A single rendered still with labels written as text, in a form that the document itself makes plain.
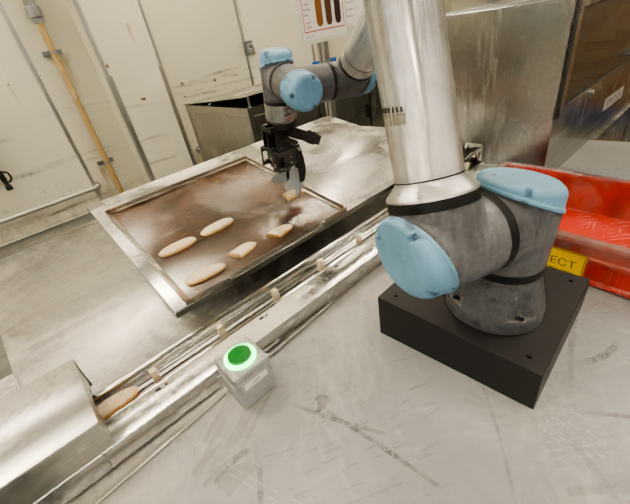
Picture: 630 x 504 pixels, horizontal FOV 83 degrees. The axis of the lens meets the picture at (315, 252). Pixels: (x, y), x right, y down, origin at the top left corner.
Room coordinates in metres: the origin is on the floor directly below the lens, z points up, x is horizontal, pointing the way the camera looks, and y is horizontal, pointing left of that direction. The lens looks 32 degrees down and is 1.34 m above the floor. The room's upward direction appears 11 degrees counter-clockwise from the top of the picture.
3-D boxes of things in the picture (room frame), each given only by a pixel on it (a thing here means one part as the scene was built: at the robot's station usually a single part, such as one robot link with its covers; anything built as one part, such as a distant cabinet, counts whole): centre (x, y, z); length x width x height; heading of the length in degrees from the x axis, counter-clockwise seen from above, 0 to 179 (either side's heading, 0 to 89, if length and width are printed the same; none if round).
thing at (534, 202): (0.43, -0.29, 1.06); 0.13 x 0.12 x 0.14; 111
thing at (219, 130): (3.53, -0.19, 0.51); 1.93 x 1.05 x 1.02; 127
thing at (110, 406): (0.41, 0.40, 0.86); 0.10 x 0.04 x 0.01; 127
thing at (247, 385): (0.42, 0.16, 0.84); 0.08 x 0.08 x 0.11; 37
